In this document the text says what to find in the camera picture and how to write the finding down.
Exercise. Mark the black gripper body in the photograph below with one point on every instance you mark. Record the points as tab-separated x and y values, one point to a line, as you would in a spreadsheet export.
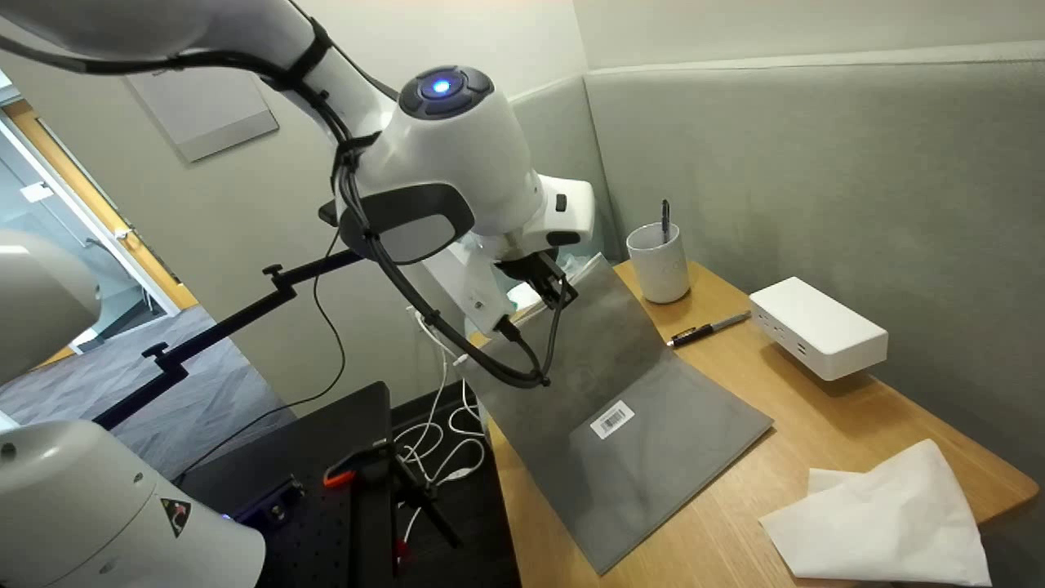
527	269

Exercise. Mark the grey cloth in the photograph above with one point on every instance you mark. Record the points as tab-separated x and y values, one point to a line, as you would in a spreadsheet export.
654	437

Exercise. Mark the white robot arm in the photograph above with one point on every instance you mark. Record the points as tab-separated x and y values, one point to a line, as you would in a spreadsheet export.
467	143

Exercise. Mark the white ceramic mug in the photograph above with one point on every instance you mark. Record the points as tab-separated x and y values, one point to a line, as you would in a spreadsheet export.
657	273

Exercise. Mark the blue pen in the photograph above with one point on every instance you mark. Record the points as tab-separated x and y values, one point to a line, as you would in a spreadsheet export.
665	217

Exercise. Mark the black pen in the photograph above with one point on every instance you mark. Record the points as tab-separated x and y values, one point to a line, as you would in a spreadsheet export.
698	332

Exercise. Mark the white power outlet box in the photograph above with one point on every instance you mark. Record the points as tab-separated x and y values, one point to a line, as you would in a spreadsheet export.
818	320

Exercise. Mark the black tripod stand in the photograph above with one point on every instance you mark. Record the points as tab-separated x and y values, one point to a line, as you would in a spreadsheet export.
418	500

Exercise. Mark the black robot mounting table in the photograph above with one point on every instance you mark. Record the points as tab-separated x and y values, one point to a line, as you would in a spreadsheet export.
314	523

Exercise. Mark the white tissue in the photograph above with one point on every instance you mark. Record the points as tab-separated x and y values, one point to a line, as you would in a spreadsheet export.
894	523

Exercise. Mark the grey wall panel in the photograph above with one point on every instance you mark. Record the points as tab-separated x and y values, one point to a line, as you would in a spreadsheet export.
199	116

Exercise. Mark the wooden door frame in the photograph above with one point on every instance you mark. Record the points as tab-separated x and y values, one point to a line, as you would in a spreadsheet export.
110	217

